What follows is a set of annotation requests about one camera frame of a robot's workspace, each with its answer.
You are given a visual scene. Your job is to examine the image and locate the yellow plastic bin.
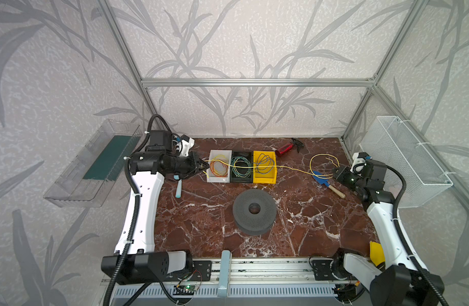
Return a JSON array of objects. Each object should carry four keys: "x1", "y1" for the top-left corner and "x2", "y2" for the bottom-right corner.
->
[{"x1": 253, "y1": 150, "x2": 277, "y2": 184}]

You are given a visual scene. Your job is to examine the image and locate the yellow cable in white bin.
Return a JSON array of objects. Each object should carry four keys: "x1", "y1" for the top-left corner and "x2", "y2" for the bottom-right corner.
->
[{"x1": 209, "y1": 154, "x2": 229, "y2": 171}]

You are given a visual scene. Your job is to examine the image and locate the blue cable coil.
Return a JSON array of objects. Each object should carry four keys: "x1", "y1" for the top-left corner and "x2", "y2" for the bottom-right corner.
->
[{"x1": 255, "y1": 154, "x2": 276, "y2": 175}]

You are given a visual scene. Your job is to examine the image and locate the light blue toy shovel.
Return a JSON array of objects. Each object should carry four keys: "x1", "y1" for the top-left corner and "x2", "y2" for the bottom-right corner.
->
[{"x1": 175, "y1": 180, "x2": 182, "y2": 198}]

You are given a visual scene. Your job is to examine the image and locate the clear plastic wall tray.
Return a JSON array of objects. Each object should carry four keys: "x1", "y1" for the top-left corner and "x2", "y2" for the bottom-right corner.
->
[{"x1": 43, "y1": 119, "x2": 144, "y2": 209}]

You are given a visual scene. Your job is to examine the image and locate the grey perforated spool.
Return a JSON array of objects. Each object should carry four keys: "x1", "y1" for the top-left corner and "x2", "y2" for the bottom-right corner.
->
[{"x1": 233, "y1": 189, "x2": 277, "y2": 236}]

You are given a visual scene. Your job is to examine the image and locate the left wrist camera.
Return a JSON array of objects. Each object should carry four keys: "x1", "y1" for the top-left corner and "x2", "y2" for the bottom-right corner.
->
[{"x1": 172, "y1": 133, "x2": 195, "y2": 158}]

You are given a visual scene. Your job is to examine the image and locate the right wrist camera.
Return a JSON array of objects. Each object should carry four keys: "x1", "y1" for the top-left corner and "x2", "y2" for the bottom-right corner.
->
[{"x1": 350, "y1": 152, "x2": 372, "y2": 174}]

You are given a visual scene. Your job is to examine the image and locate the red cable coil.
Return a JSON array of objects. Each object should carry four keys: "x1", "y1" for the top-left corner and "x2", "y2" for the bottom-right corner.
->
[{"x1": 209, "y1": 158, "x2": 228, "y2": 178}]

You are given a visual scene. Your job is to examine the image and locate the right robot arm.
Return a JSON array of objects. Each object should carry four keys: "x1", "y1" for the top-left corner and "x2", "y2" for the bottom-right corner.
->
[{"x1": 333, "y1": 159, "x2": 448, "y2": 305}]

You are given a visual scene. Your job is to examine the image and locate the white wire mesh basket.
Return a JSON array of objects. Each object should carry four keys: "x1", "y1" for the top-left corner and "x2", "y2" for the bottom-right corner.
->
[{"x1": 360, "y1": 116, "x2": 453, "y2": 209}]

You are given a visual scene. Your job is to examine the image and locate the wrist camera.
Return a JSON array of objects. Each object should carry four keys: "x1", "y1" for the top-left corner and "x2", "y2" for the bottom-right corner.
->
[
  {"x1": 172, "y1": 133, "x2": 195, "y2": 158},
  {"x1": 350, "y1": 152, "x2": 372, "y2": 174}
]

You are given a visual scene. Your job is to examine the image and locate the light blue brush handle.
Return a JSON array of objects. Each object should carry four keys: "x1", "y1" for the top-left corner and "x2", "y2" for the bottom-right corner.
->
[{"x1": 217, "y1": 250, "x2": 232, "y2": 298}]

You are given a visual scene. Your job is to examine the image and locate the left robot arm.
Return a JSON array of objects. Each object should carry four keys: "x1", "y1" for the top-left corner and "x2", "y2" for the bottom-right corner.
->
[{"x1": 101, "y1": 114, "x2": 209, "y2": 305}]

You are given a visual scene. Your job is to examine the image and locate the black plastic bin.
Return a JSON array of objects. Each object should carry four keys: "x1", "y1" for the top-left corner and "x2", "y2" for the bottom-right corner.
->
[{"x1": 230, "y1": 151, "x2": 253, "y2": 184}]

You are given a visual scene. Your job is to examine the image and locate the white plastic bin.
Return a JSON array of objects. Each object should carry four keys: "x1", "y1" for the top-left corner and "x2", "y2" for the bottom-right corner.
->
[{"x1": 206, "y1": 150, "x2": 233, "y2": 184}]

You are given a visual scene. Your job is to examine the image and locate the green circuit board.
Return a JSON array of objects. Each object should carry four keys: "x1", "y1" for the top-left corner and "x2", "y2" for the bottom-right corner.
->
[{"x1": 174, "y1": 284, "x2": 201, "y2": 296}]

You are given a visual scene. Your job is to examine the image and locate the green cable coil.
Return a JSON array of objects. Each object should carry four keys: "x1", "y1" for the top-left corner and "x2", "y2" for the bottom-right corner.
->
[{"x1": 231, "y1": 156, "x2": 253, "y2": 179}]

